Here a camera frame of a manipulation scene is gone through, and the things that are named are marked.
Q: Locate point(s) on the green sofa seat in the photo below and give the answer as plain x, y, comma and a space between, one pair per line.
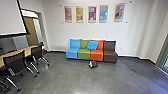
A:
84, 53

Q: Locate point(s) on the pink dark wall poster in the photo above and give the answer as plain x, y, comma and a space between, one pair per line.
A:
119, 12

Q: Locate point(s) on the grey wall panel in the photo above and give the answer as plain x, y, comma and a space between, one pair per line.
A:
13, 43

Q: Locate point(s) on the purple wall poster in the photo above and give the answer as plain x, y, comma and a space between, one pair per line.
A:
92, 14

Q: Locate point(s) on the yellow wall poster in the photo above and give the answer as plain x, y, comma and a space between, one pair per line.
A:
79, 14

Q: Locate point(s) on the light blue wall poster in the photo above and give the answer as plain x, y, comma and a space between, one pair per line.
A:
103, 13

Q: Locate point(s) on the blue square cushion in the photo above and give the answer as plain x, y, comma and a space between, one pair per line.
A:
92, 45

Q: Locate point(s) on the white projector screen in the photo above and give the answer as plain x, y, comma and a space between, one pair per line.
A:
11, 16

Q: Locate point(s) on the black trash bag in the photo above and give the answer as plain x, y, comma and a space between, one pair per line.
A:
93, 64

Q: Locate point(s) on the wooden conference table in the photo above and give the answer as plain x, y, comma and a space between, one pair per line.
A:
13, 53

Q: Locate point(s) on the wooden door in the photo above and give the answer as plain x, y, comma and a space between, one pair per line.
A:
31, 31

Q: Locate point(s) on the orange blue wall poster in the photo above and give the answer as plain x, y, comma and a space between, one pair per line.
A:
68, 14

